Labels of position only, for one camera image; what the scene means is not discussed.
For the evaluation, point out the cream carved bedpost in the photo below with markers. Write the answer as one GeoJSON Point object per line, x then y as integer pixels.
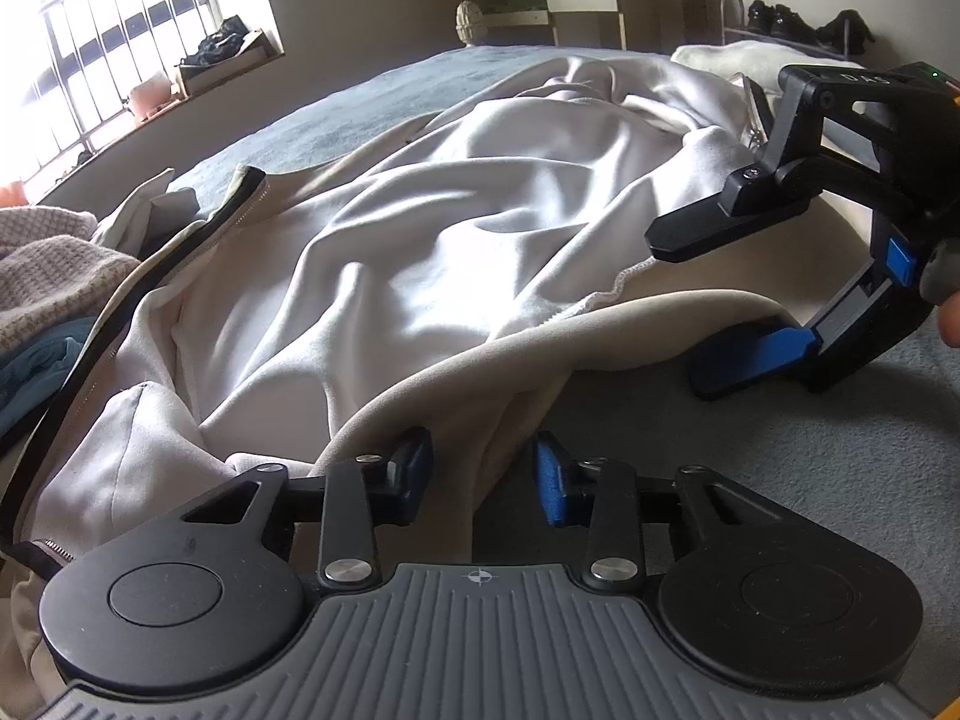
{"type": "Point", "coordinates": [471, 22]}

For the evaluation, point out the white crumpled cloth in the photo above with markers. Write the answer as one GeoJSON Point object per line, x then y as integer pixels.
{"type": "Point", "coordinates": [161, 202]}

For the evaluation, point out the window grille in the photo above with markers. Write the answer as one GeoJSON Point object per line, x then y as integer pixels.
{"type": "Point", "coordinates": [112, 52]}

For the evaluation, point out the black shoe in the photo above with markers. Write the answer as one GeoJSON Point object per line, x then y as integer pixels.
{"type": "Point", "coordinates": [795, 21]}
{"type": "Point", "coordinates": [844, 30]}
{"type": "Point", "coordinates": [761, 15]}

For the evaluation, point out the cardboard box of dark clothes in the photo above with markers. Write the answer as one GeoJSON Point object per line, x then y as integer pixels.
{"type": "Point", "coordinates": [225, 56]}

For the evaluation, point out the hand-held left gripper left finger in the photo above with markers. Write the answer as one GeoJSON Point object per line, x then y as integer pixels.
{"type": "Point", "coordinates": [412, 469]}

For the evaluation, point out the orange bag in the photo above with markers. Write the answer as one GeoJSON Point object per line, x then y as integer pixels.
{"type": "Point", "coordinates": [11, 195]}

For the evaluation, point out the wooden desk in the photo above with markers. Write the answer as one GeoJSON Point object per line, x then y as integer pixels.
{"type": "Point", "coordinates": [585, 7]}

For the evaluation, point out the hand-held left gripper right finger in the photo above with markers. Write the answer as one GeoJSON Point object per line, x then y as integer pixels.
{"type": "Point", "coordinates": [551, 480]}

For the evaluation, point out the pink pot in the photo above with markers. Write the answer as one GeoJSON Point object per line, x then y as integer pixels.
{"type": "Point", "coordinates": [150, 94]}

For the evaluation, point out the metal shoe rack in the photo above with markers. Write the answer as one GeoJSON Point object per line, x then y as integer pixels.
{"type": "Point", "coordinates": [731, 22]}

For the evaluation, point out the person's right hand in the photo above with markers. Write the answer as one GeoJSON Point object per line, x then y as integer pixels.
{"type": "Point", "coordinates": [951, 322]}

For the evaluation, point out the white fluffy towel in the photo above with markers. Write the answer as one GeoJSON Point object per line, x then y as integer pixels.
{"type": "Point", "coordinates": [750, 56]}

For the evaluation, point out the beige zip jacket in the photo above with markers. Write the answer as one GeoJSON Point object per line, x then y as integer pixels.
{"type": "Point", "coordinates": [450, 240]}

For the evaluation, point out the pink white knitted sweater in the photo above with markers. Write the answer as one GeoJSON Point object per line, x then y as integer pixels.
{"type": "Point", "coordinates": [45, 270]}

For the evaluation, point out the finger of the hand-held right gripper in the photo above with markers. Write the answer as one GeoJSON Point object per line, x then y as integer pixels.
{"type": "Point", "coordinates": [757, 352]}
{"type": "Point", "coordinates": [712, 225]}

